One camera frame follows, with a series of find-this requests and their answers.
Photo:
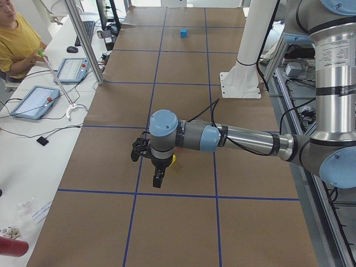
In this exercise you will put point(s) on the far teach pendant tablet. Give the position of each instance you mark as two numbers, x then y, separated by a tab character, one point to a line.
72	70

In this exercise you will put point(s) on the blue block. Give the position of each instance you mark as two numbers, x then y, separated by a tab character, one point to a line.
183	33

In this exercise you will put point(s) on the teach pendant tablet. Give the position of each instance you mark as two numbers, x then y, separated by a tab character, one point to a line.
72	70
36	103

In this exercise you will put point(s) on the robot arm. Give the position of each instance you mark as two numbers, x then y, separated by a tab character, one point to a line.
329	152

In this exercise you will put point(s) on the near teach pendant tablet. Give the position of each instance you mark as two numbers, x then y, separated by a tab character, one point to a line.
36	103

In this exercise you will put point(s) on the yellow block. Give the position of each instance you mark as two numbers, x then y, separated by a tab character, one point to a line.
173	160

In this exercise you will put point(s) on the red cylinder bottle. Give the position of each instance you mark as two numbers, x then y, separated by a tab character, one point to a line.
13	247

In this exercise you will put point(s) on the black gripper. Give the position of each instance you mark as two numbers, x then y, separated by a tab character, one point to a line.
160	163

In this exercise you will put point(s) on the metal fitting with white tube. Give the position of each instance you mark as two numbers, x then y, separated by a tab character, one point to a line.
9	232

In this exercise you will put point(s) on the aluminium frame post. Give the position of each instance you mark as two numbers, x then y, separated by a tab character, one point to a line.
86	45

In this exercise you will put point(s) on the black computer mouse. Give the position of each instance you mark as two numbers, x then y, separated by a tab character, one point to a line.
72	49

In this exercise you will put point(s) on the black keyboard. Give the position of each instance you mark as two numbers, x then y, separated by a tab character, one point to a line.
89	27

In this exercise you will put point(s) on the clear plastic parts bag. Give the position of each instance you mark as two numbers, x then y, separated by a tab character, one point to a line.
29	212

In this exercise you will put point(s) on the small black square pad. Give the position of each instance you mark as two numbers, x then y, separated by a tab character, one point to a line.
42	141

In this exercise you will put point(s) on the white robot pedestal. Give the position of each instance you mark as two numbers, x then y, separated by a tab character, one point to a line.
242	80

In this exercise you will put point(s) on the person in yellow shirt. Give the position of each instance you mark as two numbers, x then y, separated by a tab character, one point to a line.
20	43

